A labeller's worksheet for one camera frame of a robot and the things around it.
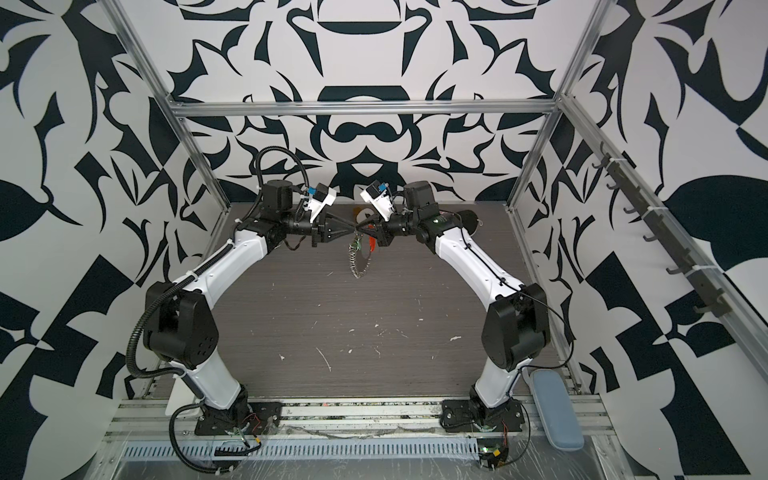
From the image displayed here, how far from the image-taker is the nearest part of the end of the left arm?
2.33 ft

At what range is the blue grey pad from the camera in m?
0.70

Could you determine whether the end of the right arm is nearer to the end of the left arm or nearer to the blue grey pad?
the end of the left arm

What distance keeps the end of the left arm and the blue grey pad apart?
0.63 m
